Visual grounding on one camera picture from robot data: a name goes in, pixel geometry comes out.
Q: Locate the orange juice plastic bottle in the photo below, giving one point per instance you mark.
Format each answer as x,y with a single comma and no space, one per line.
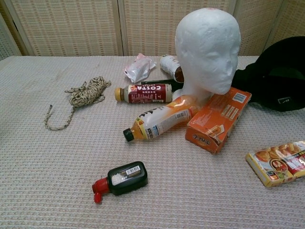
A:
162,118

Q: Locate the orange cardboard box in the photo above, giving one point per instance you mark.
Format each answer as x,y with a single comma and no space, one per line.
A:
214,119

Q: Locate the crumpled clear plastic bag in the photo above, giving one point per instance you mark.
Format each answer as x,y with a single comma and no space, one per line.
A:
138,70

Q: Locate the black bucket hat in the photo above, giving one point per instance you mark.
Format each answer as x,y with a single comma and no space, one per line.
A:
281,83

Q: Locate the beige woven tablecloth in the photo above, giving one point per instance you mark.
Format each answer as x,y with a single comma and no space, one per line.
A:
47,167

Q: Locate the Costa coffee bottle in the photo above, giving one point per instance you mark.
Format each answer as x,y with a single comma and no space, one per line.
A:
147,93

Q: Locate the woven folding screen panel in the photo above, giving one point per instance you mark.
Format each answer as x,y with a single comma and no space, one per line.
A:
66,26
290,21
255,23
152,26
7,40

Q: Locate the white foam mannequin head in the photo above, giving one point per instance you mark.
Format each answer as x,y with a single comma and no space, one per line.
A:
205,47

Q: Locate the black ink bottle red cap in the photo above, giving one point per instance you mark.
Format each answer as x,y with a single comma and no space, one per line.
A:
126,177

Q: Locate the yellow snack package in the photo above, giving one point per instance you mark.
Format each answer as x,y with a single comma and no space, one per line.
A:
278,164

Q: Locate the white brown paper cup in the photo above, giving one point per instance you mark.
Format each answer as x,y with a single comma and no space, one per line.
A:
168,64

